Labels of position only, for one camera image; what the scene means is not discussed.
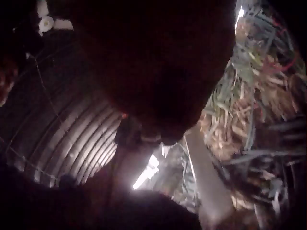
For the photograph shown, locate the person's right hand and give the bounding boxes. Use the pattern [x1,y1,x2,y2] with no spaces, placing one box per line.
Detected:
[69,0,237,147]

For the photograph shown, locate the grey post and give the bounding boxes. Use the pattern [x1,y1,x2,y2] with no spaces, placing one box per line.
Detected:
[184,134,234,230]

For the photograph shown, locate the pile of green onions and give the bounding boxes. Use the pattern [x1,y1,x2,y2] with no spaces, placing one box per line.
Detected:
[199,0,307,163]

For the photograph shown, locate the person's body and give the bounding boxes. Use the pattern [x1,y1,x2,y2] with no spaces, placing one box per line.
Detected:
[0,163,201,230]

